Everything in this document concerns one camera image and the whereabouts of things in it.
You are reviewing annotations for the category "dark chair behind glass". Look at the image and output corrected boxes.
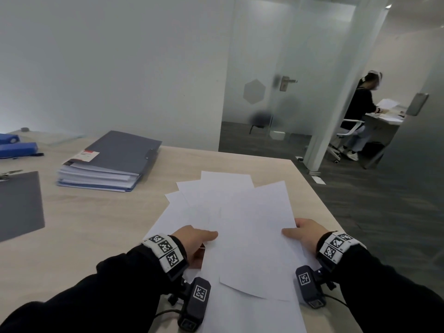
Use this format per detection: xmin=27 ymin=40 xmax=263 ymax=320
xmin=249 ymin=112 xmax=273 ymax=135

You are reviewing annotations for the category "pile of white paper sheets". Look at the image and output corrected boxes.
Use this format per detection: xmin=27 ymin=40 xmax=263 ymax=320
xmin=144 ymin=171 xmax=321 ymax=333

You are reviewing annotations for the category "white office chair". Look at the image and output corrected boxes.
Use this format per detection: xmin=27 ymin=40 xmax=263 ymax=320
xmin=327 ymin=118 xmax=365 ymax=164

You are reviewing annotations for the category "gray hexagon sticker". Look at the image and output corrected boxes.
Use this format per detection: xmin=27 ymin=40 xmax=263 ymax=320
xmin=242 ymin=79 xmax=266 ymax=105

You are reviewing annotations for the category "silver door handle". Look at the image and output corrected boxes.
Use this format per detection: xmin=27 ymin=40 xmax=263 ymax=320
xmin=279 ymin=76 xmax=298 ymax=93

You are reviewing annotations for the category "black camera cable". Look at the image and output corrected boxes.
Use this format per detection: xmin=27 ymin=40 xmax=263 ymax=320
xmin=154 ymin=308 xmax=183 ymax=320
xmin=324 ymin=294 xmax=347 ymax=308

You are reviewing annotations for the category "white wristband with black markers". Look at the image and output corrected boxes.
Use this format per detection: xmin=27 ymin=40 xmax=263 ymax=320
xmin=141 ymin=234 xmax=190 ymax=281
xmin=316 ymin=231 xmax=367 ymax=271

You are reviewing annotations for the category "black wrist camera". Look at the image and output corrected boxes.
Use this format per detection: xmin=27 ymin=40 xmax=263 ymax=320
xmin=295 ymin=265 xmax=336 ymax=309
xmin=168 ymin=276 xmax=211 ymax=333

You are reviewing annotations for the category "light gray office desk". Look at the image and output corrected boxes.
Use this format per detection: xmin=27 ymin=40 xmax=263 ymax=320
xmin=362 ymin=99 xmax=407 ymax=146

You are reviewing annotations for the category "person's right forearm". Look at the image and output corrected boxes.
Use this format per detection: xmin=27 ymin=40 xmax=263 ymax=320
xmin=319 ymin=246 xmax=444 ymax=333

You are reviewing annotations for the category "blue folder with dark logo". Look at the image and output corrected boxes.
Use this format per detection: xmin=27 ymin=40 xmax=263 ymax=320
xmin=57 ymin=182 xmax=134 ymax=193

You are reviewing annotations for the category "person's left forearm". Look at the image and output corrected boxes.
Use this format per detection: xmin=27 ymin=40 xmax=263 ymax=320
xmin=0 ymin=244 xmax=190 ymax=333

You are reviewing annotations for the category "person's left hand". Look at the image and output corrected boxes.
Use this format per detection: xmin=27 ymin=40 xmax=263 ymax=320
xmin=172 ymin=226 xmax=218 ymax=269

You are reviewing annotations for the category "frosted glass door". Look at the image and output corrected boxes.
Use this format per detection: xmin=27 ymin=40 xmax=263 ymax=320
xmin=219 ymin=0 xmax=358 ymax=153

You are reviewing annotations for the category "person's right hand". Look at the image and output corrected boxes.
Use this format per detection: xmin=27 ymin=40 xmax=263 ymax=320
xmin=281 ymin=218 xmax=330 ymax=253

